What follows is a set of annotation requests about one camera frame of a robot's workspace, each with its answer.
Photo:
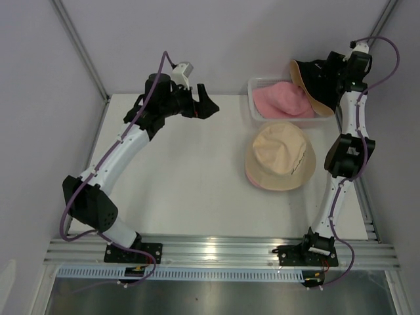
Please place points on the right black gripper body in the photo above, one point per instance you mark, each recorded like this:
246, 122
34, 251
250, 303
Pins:
338, 62

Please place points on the right corner aluminium post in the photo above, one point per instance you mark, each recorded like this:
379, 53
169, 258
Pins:
382, 21

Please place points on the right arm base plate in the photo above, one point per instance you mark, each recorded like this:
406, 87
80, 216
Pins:
295, 256

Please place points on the corner aluminium post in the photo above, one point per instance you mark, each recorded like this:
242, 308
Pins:
79, 47
382, 21

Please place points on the white slotted cable duct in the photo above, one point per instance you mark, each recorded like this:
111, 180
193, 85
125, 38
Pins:
188, 274

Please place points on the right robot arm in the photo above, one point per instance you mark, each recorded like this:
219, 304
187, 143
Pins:
347, 157

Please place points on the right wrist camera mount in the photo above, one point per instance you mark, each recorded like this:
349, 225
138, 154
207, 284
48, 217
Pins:
358, 47

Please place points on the beige bucket hat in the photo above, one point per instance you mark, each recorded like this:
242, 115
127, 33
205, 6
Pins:
280, 157

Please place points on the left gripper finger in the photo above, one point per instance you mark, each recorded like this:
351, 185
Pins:
202, 93
205, 108

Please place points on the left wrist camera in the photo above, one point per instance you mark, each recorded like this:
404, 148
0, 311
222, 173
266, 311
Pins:
180, 74

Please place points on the black bucket hat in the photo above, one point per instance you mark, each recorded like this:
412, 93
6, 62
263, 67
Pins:
318, 80

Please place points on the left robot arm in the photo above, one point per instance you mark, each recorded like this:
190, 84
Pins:
87, 196

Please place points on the aluminium mounting rail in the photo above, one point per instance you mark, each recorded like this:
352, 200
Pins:
222, 252

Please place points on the left corner aluminium post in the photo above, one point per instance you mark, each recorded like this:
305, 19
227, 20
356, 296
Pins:
79, 47

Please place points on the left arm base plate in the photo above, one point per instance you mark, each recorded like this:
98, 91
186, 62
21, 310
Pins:
115, 255

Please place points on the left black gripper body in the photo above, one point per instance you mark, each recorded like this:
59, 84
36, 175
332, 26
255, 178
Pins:
181, 101

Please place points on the white plastic basket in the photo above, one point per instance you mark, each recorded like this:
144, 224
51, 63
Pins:
259, 82

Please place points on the pink bucket hat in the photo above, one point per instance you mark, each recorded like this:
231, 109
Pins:
252, 181

